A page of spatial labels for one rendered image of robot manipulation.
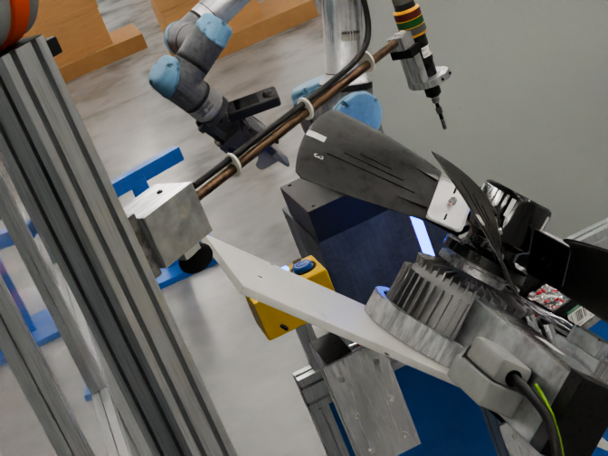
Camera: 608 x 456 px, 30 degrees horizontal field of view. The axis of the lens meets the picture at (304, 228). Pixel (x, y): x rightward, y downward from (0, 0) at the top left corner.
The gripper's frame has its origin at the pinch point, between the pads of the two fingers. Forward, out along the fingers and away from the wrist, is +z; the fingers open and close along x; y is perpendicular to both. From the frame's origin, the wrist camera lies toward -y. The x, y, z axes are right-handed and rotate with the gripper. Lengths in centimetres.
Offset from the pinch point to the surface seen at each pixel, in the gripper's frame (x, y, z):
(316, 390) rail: 44, 24, 18
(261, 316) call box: 40.8, 17.9, -3.4
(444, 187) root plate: 63, -29, -15
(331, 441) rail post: 49, 31, 28
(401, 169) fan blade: 60, -26, -22
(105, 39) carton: -773, 240, 294
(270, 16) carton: -614, 92, 316
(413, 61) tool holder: 54, -40, -31
